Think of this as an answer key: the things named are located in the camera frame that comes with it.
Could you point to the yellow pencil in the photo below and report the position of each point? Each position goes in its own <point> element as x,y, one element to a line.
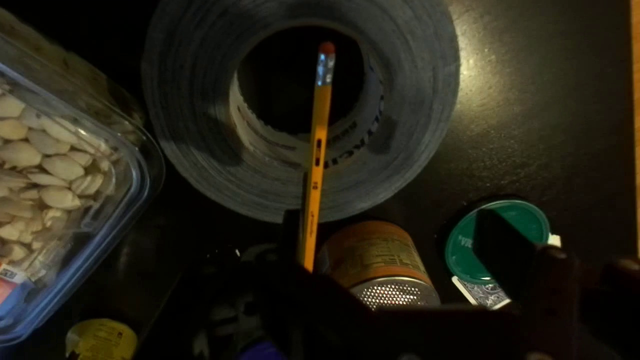
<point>314,181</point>

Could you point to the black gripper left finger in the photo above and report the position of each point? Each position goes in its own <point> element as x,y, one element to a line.
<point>260,307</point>

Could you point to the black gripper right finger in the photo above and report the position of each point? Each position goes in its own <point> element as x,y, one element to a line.
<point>572,311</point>

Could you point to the clear seed container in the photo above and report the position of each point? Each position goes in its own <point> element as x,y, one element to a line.
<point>76,169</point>

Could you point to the green round lid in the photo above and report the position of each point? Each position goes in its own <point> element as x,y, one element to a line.
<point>491,245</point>

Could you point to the orange label tin can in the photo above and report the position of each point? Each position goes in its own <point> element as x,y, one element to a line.
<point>379,264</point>

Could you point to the grey duct tape roll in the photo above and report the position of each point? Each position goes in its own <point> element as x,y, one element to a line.
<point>204,125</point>

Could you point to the yellow lid spice jar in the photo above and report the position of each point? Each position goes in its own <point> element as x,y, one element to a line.
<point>100,338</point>

